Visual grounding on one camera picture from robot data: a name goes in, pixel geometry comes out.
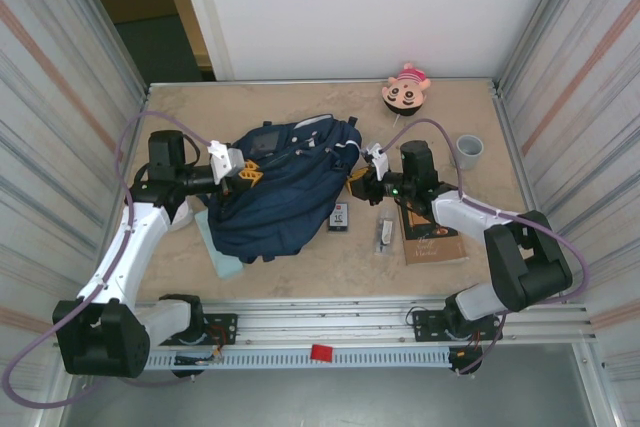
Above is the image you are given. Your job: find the black card pack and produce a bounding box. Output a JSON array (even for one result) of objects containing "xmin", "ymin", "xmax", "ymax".
[{"xmin": 327, "ymin": 201, "xmax": 351, "ymax": 234}]

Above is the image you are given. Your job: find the navy blue backpack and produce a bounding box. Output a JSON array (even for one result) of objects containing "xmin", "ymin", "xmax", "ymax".
[{"xmin": 205, "ymin": 114, "xmax": 364, "ymax": 266}]

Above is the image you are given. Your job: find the brown and black book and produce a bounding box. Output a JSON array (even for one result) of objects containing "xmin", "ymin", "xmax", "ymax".
[{"xmin": 394, "ymin": 196, "xmax": 471, "ymax": 267}]

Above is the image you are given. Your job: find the grey cup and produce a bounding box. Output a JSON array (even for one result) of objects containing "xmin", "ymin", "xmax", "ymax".
[{"xmin": 454, "ymin": 134, "xmax": 485, "ymax": 172}]

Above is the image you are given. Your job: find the plush doll head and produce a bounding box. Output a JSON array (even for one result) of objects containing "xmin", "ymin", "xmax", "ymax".
[{"xmin": 381, "ymin": 61, "xmax": 432, "ymax": 128}]

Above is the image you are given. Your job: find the thin black cable loop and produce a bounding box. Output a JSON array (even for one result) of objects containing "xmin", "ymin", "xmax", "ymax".
[{"xmin": 394, "ymin": 196, "xmax": 431, "ymax": 221}]

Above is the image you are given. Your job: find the aluminium rail frame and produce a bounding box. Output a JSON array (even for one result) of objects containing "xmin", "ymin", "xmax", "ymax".
[{"xmin": 52, "ymin": 296, "xmax": 599, "ymax": 348}]

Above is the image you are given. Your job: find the white door frame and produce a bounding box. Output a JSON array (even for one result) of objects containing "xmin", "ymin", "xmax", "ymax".
[{"xmin": 172, "ymin": 0, "xmax": 235, "ymax": 82}]

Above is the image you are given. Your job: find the aluminium frame post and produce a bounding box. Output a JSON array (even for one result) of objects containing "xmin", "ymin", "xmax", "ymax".
[
  {"xmin": 492, "ymin": 0, "xmax": 577, "ymax": 94},
  {"xmin": 63, "ymin": 0, "xmax": 152, "ymax": 99}
]

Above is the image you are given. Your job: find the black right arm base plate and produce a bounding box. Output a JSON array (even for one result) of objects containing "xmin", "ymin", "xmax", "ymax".
[{"xmin": 411, "ymin": 309, "xmax": 503, "ymax": 344}]

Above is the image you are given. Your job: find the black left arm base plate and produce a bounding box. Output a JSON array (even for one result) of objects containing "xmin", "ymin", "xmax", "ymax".
[{"xmin": 147, "ymin": 313, "xmax": 239, "ymax": 347}]

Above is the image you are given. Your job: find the small coloured wire bundle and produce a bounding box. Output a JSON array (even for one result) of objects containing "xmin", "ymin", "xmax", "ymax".
[
  {"xmin": 447, "ymin": 329, "xmax": 504, "ymax": 378},
  {"xmin": 172, "ymin": 324, "xmax": 236, "ymax": 368}
]

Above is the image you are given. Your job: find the white slotted cable duct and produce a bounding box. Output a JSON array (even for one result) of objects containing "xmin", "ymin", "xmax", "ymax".
[{"xmin": 144, "ymin": 349, "xmax": 454, "ymax": 371}]

